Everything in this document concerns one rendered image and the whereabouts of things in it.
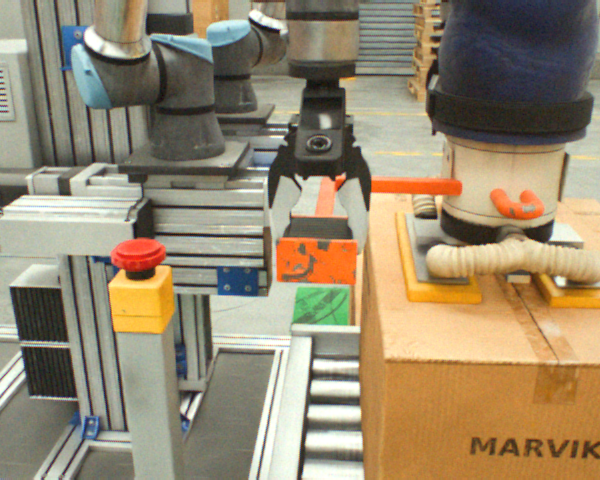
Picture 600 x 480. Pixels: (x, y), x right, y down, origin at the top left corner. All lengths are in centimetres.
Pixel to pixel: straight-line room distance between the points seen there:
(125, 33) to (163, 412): 63
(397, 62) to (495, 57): 1008
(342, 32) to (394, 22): 1025
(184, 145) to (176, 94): 10
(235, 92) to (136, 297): 100
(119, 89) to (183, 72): 13
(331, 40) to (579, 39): 39
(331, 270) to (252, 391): 135
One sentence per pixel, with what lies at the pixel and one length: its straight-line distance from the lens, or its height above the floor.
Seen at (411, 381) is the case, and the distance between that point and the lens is 79.
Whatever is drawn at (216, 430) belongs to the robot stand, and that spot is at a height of 21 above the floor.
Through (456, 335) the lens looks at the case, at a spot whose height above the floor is 95.
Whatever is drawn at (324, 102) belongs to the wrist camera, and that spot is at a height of 124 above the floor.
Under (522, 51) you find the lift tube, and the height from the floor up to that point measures 128.
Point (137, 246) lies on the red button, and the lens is 86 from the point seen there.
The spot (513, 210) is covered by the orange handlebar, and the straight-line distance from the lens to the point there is 88.
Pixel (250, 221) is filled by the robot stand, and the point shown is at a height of 91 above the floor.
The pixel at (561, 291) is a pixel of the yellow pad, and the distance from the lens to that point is 94.
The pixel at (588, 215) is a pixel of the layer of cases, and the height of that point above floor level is 54.
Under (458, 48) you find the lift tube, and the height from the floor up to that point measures 128.
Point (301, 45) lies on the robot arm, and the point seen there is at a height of 130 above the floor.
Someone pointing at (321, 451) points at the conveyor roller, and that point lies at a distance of 129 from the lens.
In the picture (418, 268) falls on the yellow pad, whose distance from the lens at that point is 95.
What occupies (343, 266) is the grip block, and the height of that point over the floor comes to 108.
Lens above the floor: 135
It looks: 21 degrees down
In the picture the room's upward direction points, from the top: straight up
